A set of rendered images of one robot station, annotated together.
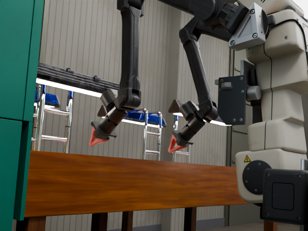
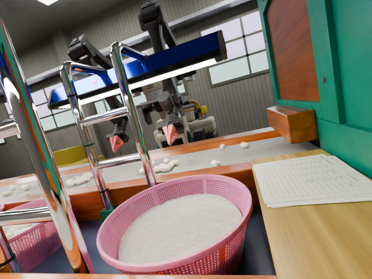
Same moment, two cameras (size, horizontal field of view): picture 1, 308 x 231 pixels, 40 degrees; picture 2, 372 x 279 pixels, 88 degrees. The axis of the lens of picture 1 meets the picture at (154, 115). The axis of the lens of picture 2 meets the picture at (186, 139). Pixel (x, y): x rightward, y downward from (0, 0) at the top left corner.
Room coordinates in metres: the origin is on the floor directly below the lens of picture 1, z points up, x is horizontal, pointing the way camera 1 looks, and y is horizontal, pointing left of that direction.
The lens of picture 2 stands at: (1.85, 0.95, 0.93)
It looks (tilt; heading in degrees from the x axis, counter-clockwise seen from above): 9 degrees down; 247
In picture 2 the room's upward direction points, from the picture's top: 14 degrees counter-clockwise
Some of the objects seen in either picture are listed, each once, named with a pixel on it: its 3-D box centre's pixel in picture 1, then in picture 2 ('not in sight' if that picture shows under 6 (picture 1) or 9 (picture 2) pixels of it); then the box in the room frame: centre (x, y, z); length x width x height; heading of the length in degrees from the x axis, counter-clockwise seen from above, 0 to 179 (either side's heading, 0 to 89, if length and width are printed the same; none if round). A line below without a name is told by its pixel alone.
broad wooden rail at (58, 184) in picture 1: (188, 184); (107, 177); (1.89, -0.17, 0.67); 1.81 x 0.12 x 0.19; 141
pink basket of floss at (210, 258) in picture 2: not in sight; (181, 228); (1.77, 0.64, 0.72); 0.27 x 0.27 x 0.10
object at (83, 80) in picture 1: (80, 82); (127, 75); (1.73, 0.31, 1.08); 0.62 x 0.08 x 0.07; 141
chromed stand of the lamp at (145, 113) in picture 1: (142, 143); not in sight; (2.78, 0.06, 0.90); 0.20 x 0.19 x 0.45; 141
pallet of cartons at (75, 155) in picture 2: not in sight; (71, 166); (2.57, -3.50, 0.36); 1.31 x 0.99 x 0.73; 141
